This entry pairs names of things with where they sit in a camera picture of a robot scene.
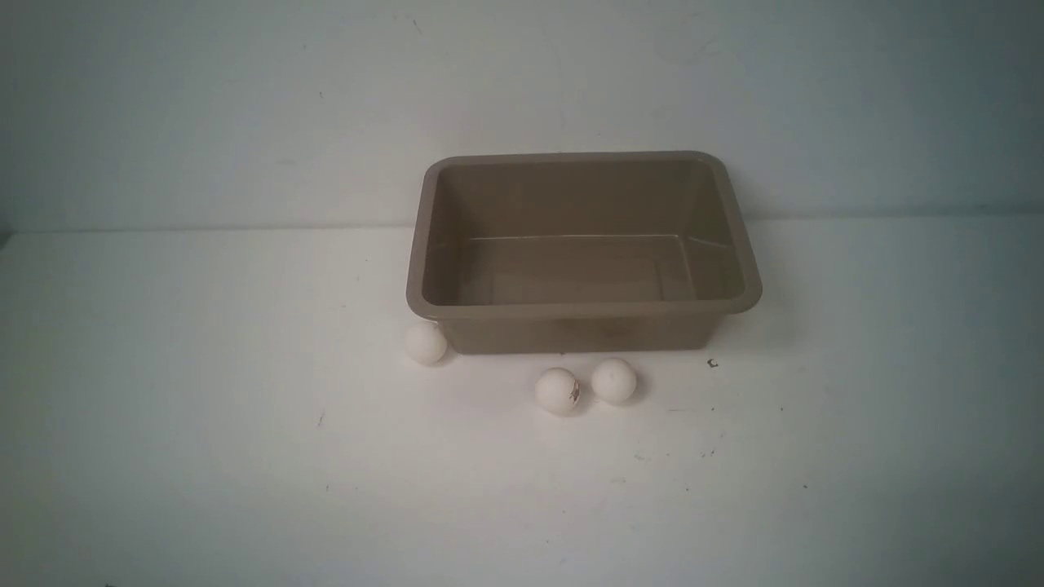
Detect tan plastic bin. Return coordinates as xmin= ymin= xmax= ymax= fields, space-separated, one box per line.
xmin=405 ymin=150 xmax=762 ymax=355

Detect white ping-pong ball with logo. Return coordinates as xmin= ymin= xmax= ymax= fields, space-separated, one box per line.
xmin=533 ymin=367 xmax=582 ymax=416

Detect plain white ping-pong ball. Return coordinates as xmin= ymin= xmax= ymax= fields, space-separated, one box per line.
xmin=590 ymin=357 xmax=639 ymax=405

